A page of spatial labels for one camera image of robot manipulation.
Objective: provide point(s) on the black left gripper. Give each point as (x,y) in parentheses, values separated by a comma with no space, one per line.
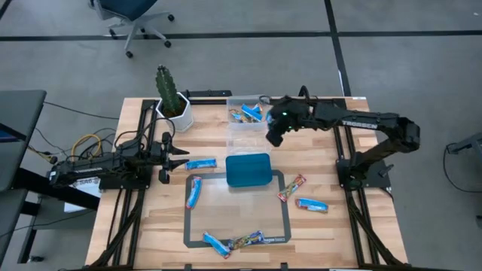
(165,158)

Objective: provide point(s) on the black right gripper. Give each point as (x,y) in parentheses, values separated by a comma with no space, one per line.
(295,113)

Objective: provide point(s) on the blue granola bar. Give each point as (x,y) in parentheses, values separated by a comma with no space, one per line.
(201,164)
(194,192)
(251,113)
(312,205)
(269,118)
(216,244)

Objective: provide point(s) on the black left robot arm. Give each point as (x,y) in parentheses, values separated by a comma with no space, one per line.
(94,165)

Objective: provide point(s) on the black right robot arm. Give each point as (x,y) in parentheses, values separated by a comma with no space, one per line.
(376,122)

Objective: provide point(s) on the red multicolour granola bar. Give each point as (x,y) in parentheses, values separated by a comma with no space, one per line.
(291,188)

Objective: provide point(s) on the clear plastic bin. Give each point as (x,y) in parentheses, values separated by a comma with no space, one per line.
(248,143)
(256,126)

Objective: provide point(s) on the white plant pot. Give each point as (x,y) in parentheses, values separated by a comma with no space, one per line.
(184,120)

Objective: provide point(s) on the teal plastic bin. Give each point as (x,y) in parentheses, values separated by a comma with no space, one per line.
(248,169)

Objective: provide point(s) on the green cactus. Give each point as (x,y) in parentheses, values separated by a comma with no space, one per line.
(167,88)

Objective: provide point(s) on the black power strip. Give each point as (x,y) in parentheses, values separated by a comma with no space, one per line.
(209,93)

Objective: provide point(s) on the clear mat with dark border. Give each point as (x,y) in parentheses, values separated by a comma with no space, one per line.
(237,214)

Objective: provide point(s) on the white paper sheet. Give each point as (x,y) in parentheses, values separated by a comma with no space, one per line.
(81,199)

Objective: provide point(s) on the blue seat office chair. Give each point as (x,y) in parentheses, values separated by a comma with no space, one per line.
(128,7)

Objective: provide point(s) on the grey desk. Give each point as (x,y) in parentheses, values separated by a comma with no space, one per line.
(19,124)

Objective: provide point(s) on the grey stand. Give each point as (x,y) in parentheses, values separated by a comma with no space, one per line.
(467,144)

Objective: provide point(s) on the black aluminium table frame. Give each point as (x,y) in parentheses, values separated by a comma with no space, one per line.
(143,113)

